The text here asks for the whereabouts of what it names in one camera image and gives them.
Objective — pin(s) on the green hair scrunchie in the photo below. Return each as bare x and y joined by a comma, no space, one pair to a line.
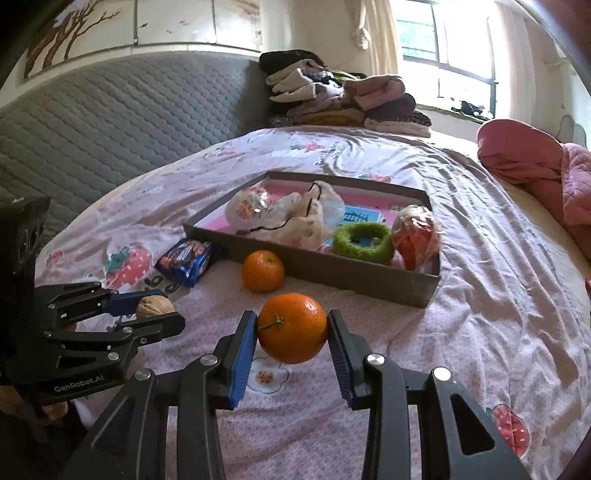
344,242

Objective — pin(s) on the orange tangerine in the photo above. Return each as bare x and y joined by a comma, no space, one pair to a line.
263,272

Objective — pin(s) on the blue snack packet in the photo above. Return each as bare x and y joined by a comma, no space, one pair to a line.
184,263

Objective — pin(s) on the packaged egg with red print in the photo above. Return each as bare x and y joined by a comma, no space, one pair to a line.
247,210

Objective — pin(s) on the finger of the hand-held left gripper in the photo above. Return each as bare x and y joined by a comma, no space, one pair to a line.
134,300
157,325

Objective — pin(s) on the walnut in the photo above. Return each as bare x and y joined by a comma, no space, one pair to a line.
154,308

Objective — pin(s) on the person's left hand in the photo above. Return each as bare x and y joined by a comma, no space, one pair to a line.
57,410

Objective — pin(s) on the grey quilted headboard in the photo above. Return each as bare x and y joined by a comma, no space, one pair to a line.
115,115

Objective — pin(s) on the red snack packet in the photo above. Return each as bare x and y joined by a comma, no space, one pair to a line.
413,240

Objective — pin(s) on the pink quilt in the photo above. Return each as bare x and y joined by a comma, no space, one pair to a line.
521,152

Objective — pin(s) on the pile of folded clothes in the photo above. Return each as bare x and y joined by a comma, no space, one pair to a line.
369,92

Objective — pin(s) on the tree wall picture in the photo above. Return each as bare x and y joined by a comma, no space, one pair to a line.
92,23

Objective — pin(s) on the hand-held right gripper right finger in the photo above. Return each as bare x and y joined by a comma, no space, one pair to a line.
339,355

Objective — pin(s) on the grey cardboard tray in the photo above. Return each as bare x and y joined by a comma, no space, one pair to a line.
323,272

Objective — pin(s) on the large orange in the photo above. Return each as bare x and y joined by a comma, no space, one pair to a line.
293,330

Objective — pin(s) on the window sill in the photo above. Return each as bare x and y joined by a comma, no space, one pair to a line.
452,113

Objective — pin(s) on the cream curtain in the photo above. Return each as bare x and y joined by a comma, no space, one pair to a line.
374,32

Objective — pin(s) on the white plastic bag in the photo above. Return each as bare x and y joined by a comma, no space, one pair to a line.
304,221

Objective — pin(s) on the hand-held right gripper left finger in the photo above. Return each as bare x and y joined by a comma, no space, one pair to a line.
244,355

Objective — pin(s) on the window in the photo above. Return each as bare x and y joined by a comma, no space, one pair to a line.
443,37

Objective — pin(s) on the floral pink bedsheet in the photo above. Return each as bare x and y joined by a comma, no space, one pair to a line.
461,332

